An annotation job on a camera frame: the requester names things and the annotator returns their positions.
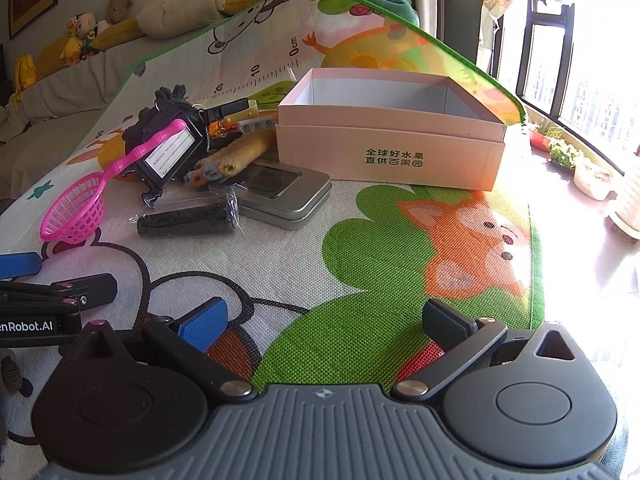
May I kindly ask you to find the white battery holder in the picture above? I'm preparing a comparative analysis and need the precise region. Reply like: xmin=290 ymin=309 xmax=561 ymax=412
xmin=237 ymin=116 xmax=278 ymax=134

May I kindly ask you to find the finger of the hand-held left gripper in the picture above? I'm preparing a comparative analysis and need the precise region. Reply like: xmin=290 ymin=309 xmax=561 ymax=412
xmin=0 ymin=274 xmax=118 ymax=307
xmin=0 ymin=252 xmax=43 ymax=279

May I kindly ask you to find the yellow dotted toy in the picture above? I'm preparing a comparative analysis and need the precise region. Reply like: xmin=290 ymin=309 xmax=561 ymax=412
xmin=225 ymin=100 xmax=261 ymax=126

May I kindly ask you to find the black window frame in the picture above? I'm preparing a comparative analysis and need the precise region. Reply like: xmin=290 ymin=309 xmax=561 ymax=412
xmin=480 ymin=0 xmax=640 ymax=171

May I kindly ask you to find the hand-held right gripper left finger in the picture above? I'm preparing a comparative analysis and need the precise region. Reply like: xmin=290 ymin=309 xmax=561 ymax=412
xmin=75 ymin=297 xmax=258 ymax=403

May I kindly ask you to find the black luggage tag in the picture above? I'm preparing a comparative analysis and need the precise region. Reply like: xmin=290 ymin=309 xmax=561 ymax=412
xmin=122 ymin=97 xmax=251 ymax=206

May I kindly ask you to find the pink toy strainer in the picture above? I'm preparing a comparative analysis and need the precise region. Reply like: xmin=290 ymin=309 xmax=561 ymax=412
xmin=40 ymin=119 xmax=187 ymax=246

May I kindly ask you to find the black roll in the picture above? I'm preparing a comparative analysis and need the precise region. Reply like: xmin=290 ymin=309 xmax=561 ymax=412
xmin=129 ymin=185 xmax=243 ymax=238

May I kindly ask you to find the silver metal tin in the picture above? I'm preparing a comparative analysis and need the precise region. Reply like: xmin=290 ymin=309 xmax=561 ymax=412
xmin=207 ymin=162 xmax=332 ymax=231

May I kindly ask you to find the white flowering plant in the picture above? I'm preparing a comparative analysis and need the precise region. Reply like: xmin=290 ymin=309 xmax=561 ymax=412
xmin=547 ymin=137 xmax=581 ymax=168

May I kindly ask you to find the yellow duck plush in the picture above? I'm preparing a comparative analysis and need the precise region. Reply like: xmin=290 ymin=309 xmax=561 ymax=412
xmin=60 ymin=16 xmax=83 ymax=66

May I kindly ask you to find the cartoon play mat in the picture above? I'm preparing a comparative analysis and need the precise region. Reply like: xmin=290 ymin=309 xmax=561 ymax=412
xmin=0 ymin=0 xmax=543 ymax=480

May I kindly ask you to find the cream cushion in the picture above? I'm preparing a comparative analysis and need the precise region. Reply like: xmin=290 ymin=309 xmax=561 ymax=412
xmin=136 ymin=0 xmax=231 ymax=38

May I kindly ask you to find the white ribbed pot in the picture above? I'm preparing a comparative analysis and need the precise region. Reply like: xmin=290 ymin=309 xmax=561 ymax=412
xmin=607 ymin=160 xmax=640 ymax=241

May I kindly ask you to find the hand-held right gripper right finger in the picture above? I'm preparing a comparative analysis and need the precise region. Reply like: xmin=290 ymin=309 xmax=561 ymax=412
xmin=391 ymin=299 xmax=578 ymax=403

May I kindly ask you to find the person's left hand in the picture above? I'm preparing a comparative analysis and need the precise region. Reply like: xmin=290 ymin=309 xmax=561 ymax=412
xmin=0 ymin=348 xmax=32 ymax=396

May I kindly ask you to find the pink cardboard box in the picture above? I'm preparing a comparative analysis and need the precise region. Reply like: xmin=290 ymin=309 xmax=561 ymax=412
xmin=276 ymin=66 xmax=510 ymax=192

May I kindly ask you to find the black plush toy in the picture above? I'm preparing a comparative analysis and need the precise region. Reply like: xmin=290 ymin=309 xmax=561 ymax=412
xmin=122 ymin=86 xmax=191 ymax=148

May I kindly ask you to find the brown plush animal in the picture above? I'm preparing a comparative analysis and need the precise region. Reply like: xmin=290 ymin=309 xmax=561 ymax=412
xmin=107 ymin=0 xmax=136 ymax=25

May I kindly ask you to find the plush doll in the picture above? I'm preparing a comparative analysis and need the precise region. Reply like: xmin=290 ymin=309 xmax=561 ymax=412
xmin=75 ymin=12 xmax=99 ymax=58

